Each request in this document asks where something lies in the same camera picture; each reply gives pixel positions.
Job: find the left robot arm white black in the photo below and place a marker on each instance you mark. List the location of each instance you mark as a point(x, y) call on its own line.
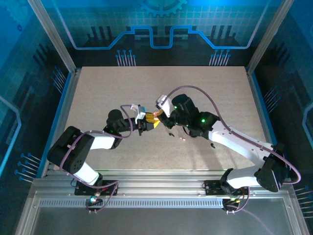
point(73, 156)

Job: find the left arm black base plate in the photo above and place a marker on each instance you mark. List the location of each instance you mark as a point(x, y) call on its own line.
point(110, 193)

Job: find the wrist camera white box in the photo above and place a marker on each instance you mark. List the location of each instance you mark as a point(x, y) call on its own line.
point(164, 105)
point(139, 112)

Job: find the small lit circuit board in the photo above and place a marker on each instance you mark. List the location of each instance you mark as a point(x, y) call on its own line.
point(232, 200)
point(94, 200)

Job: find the aluminium table side rail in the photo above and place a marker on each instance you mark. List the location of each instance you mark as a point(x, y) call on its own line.
point(69, 98)
point(258, 98)

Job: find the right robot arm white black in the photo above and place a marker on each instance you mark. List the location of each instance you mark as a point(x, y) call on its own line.
point(239, 142)

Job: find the aluminium mounting rail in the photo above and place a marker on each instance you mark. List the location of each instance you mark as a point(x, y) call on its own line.
point(159, 182)

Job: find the grey metal cover panel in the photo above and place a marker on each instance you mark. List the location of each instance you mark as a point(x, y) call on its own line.
point(156, 220)

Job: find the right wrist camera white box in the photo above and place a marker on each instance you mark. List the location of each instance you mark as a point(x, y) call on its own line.
point(164, 105)

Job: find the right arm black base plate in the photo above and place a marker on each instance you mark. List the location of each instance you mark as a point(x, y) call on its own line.
point(211, 188)

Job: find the aluminium frame post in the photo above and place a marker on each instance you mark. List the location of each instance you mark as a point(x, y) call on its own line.
point(52, 36)
point(269, 36)

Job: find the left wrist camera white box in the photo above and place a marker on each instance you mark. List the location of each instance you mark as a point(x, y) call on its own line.
point(139, 112)

